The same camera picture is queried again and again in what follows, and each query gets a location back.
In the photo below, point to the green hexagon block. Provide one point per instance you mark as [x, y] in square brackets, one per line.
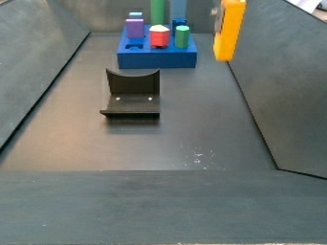
[182, 36]

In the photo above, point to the blue shape sorter board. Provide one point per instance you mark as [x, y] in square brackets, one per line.
[137, 55]

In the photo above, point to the red pentagon block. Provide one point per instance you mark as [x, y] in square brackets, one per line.
[160, 36]

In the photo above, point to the black curved holder stand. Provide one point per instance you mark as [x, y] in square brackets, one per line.
[134, 94]

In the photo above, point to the light blue rectangular block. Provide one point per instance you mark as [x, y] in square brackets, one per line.
[136, 15]

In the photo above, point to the yellow arch block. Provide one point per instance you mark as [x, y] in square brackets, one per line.
[229, 12]

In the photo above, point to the tall light blue block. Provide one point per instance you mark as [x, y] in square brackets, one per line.
[178, 8]

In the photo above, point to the dark blue star block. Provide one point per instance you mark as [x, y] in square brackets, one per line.
[177, 22]

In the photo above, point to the purple square block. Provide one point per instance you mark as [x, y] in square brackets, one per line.
[136, 28]

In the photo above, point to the tall green cylinder block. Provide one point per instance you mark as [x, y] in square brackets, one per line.
[157, 12]

